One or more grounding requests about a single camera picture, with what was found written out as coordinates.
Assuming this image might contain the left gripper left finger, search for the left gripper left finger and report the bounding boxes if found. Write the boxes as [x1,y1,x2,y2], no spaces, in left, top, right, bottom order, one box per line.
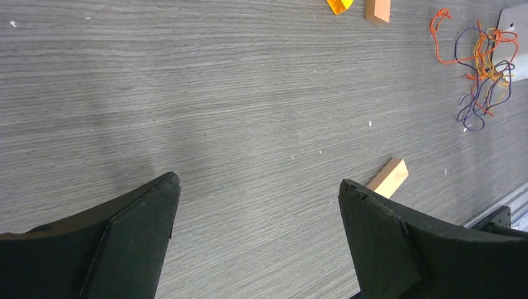
[1,172,181,298]

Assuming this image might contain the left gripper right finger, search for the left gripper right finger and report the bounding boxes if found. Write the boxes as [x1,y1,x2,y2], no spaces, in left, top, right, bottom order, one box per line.
[338,179,527,298]

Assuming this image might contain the wooden block near centre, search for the wooden block near centre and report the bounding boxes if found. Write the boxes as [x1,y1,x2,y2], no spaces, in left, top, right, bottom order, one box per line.
[366,158,409,199]

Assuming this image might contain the small wooden block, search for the small wooden block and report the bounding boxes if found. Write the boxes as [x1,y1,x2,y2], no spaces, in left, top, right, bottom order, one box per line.
[364,0,391,26]

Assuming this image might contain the flat yellow triangle block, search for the flat yellow triangle block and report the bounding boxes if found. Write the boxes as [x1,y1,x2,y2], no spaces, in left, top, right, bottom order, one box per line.
[326,0,354,15]

